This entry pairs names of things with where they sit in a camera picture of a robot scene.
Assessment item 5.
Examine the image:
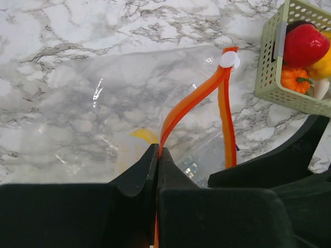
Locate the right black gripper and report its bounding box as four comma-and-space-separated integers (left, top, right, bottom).
208, 115, 330, 247

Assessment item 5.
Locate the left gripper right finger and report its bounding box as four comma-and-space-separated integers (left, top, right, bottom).
157, 149, 297, 247

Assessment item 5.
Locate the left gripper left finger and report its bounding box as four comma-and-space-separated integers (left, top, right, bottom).
1, 144, 158, 247

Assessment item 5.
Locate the yellow toy mango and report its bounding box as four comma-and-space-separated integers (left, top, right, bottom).
130, 128, 159, 144

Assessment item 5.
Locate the clear zip top bag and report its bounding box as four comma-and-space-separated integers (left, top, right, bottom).
15, 45, 241, 187

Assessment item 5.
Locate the white toy vegetable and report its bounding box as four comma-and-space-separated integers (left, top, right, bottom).
308, 79, 330, 100

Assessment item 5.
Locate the orange toy pumpkin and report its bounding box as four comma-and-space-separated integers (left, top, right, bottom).
280, 65, 313, 95

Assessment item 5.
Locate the beige perforated plastic basket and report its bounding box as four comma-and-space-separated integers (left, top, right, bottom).
255, 1, 330, 117

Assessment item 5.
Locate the yellow toy bell pepper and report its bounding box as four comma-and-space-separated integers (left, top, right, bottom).
306, 46, 331, 80

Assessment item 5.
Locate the red toy apple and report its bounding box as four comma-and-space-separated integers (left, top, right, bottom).
283, 24, 330, 68

